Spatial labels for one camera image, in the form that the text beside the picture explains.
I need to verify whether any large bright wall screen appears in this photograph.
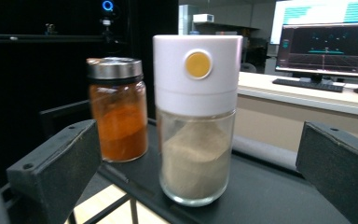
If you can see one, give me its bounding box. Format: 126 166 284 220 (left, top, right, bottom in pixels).
269 0 358 45

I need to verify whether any black keyboard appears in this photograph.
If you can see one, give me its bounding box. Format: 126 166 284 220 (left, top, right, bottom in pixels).
271 77 345 93

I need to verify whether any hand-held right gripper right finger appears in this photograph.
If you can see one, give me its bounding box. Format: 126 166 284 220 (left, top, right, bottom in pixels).
295 120 358 224

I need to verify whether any camera with blue ring light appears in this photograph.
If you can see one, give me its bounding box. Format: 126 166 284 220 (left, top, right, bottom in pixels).
99 0 117 45

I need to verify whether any beige powder jar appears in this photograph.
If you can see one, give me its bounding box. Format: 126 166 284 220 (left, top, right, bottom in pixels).
152 34 244 208

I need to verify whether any white box on shelf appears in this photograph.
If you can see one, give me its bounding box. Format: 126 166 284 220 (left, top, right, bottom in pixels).
192 13 215 24

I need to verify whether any orange spice jar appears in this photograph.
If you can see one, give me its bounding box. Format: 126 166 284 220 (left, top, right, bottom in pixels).
86 56 149 163

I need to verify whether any black computer monitor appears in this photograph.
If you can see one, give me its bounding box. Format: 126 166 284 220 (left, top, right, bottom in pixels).
274 22 358 79

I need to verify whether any white office desk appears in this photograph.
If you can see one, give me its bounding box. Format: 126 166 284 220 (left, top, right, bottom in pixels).
236 71 358 153

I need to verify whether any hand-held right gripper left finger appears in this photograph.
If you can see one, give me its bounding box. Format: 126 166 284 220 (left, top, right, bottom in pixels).
6 119 103 224

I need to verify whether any black curtain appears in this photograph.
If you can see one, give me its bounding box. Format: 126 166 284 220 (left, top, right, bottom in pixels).
0 0 180 188

